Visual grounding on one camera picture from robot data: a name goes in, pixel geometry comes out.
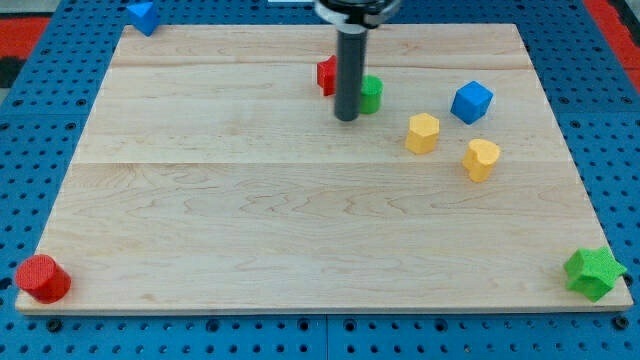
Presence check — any blue cube block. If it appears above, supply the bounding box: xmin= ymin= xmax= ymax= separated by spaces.
xmin=450 ymin=81 xmax=494 ymax=125

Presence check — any yellow hexagon block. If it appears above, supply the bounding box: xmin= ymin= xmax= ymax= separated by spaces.
xmin=404 ymin=113 xmax=440 ymax=155

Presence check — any blue triangle block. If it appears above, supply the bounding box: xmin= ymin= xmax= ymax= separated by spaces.
xmin=126 ymin=1 xmax=159 ymax=37

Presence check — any black and silver robot flange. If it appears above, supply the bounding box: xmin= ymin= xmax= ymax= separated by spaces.
xmin=313 ymin=0 xmax=402 ymax=28

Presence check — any wooden board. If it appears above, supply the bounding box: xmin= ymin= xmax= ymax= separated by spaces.
xmin=16 ymin=24 xmax=633 ymax=316

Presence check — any red star block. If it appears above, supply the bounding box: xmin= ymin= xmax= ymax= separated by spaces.
xmin=316 ymin=55 xmax=337 ymax=96

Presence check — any green cylinder block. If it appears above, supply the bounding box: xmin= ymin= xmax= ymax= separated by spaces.
xmin=360 ymin=75 xmax=384 ymax=114

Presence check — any yellow heart block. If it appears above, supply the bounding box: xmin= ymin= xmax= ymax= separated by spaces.
xmin=462 ymin=138 xmax=501 ymax=182

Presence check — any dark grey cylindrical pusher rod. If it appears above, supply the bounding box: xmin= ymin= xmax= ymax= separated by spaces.
xmin=334 ymin=27 xmax=368 ymax=122

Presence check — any red cylinder block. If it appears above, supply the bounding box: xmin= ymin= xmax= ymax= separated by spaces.
xmin=15 ymin=254 xmax=72 ymax=304

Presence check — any green star block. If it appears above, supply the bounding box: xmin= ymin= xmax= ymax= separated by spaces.
xmin=563 ymin=245 xmax=627 ymax=302

